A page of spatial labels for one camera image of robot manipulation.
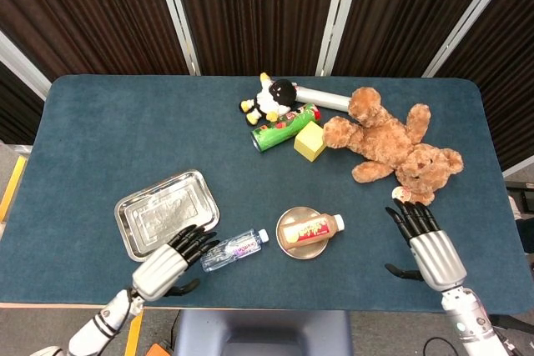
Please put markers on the orange object on floor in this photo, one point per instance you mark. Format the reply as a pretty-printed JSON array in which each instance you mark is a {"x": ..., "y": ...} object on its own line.
[{"x": 157, "y": 350}]

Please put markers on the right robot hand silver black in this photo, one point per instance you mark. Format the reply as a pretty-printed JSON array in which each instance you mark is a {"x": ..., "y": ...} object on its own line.
[{"x": 438, "y": 260}]

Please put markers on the yellow cube block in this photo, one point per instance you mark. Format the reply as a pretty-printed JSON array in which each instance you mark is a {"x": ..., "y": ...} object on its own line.
[{"x": 310, "y": 141}]

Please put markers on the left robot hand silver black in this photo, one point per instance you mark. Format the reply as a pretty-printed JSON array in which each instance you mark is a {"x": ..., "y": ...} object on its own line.
[{"x": 160, "y": 270}]

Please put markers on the black metal floor bar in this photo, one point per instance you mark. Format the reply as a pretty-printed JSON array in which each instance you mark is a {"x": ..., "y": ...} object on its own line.
[{"x": 517, "y": 322}]

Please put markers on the blue table mat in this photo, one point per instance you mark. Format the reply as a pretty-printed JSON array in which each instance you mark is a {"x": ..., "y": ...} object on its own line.
[{"x": 125, "y": 131}]

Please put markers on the yellow floor tape strip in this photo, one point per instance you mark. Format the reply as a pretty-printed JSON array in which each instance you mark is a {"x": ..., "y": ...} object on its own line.
[
  {"x": 12, "y": 189},
  {"x": 134, "y": 331}
]

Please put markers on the brown teddy bear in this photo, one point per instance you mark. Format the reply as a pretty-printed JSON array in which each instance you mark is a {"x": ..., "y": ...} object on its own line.
[{"x": 388, "y": 139}]

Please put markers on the green chips can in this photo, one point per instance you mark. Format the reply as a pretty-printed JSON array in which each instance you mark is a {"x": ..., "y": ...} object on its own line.
[{"x": 275, "y": 133}]

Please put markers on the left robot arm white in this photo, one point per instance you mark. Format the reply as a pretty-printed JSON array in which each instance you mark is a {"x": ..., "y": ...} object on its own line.
[{"x": 100, "y": 322}]

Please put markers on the white cylinder tube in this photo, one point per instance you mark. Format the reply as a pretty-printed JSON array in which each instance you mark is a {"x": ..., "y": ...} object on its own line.
[{"x": 325, "y": 98}]

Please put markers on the black white plush toy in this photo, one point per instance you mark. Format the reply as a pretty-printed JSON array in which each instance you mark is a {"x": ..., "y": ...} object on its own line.
[{"x": 267, "y": 99}]

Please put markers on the brown drink bottle red label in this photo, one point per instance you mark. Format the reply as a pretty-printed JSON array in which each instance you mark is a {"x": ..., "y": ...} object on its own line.
[{"x": 308, "y": 231}]

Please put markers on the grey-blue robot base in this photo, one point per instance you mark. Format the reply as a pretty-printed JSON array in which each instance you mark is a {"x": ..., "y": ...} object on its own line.
[{"x": 258, "y": 331}]

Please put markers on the round steel plate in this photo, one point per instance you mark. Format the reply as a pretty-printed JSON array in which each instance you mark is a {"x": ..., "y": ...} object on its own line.
[{"x": 304, "y": 252}]

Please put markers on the black equipment box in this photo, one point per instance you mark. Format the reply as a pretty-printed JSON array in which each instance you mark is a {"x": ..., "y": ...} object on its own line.
[{"x": 521, "y": 197}]

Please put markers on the rectangular steel tray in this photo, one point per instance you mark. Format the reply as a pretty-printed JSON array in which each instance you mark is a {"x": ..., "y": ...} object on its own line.
[{"x": 167, "y": 206}]

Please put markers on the clear water bottle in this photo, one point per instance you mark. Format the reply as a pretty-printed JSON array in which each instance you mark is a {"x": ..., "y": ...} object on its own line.
[{"x": 233, "y": 249}]

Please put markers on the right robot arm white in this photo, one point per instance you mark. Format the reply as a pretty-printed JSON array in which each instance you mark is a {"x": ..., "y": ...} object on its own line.
[{"x": 471, "y": 322}]

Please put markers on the round white hang tag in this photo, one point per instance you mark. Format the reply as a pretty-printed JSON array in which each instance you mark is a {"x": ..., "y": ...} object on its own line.
[{"x": 401, "y": 193}]

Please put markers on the brown partition screen white frame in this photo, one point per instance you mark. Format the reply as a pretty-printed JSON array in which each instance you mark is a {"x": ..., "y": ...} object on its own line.
[{"x": 258, "y": 10}]

